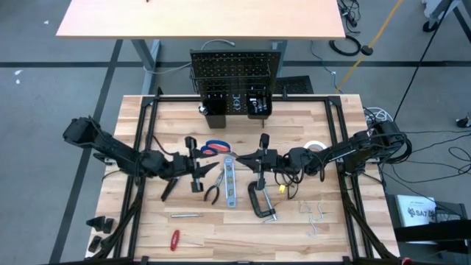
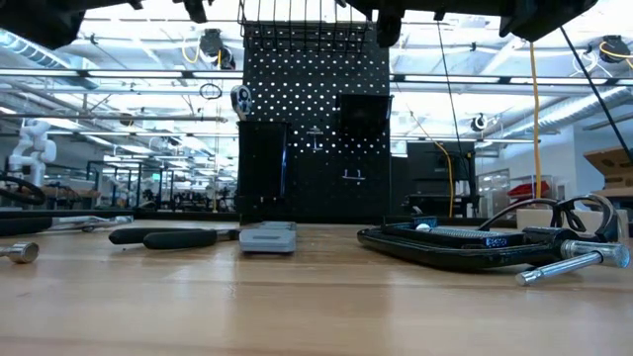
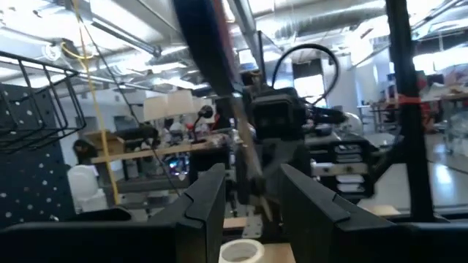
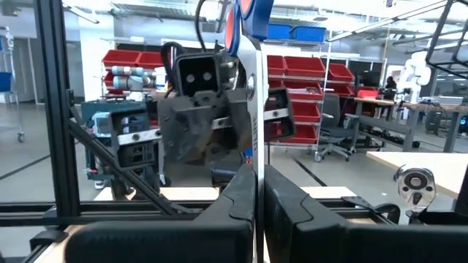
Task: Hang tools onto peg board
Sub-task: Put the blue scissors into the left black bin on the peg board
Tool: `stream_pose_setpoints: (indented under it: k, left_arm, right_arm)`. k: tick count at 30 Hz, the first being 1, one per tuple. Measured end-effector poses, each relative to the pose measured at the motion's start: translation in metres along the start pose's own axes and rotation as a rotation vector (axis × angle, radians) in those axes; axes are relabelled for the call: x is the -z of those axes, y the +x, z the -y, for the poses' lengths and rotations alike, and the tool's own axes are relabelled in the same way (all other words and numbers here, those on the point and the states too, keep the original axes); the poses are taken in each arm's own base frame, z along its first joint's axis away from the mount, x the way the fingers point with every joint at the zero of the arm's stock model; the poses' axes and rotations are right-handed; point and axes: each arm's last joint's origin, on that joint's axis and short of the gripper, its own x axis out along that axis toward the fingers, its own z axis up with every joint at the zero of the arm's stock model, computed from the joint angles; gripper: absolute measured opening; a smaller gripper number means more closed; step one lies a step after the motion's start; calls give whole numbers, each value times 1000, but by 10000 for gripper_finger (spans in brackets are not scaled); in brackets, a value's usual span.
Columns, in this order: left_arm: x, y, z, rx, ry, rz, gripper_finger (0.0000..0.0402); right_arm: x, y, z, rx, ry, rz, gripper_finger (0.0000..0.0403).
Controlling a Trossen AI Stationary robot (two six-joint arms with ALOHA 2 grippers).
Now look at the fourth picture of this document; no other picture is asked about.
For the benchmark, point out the person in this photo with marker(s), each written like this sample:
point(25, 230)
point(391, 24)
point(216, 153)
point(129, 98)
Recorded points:
point(390, 84)

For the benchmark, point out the beige wooden desk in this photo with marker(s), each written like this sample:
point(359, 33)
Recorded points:
point(431, 164)

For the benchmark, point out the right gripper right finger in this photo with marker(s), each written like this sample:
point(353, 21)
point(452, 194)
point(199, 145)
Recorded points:
point(347, 244)

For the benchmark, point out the grey workbench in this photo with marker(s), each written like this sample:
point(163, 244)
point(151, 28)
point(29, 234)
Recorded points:
point(431, 107)

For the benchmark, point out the blue and white cart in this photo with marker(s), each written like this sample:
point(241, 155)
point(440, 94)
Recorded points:
point(5, 82)

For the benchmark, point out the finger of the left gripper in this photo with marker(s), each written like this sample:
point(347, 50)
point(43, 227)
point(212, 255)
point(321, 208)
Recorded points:
point(133, 120)
point(281, 131)

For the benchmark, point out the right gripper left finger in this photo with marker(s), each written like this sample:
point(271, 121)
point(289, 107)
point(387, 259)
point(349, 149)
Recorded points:
point(164, 244)

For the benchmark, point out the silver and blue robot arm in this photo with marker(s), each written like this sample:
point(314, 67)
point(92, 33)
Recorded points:
point(135, 82)

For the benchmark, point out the black aluminium table frame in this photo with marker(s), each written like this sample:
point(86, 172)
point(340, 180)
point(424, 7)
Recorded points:
point(58, 109)

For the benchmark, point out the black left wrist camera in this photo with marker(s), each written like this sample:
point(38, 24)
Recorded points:
point(197, 76)

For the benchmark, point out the teal equipment cart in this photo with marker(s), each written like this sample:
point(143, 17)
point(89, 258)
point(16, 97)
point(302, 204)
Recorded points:
point(91, 106)

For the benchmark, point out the blue storage bin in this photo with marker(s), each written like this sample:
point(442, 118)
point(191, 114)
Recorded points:
point(279, 31)
point(309, 34)

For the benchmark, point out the red storage bin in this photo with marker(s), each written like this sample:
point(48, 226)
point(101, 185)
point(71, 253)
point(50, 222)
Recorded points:
point(120, 58)
point(342, 90)
point(303, 67)
point(150, 60)
point(305, 113)
point(276, 65)
point(340, 73)
point(301, 135)
point(303, 91)

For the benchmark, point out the white robot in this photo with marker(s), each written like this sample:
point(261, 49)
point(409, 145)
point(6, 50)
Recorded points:
point(415, 69)

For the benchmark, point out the grey office chair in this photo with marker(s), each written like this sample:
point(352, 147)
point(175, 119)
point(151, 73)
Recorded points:
point(331, 109)

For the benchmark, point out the red and blue scissors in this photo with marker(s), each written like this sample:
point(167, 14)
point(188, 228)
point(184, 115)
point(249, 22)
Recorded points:
point(256, 109)

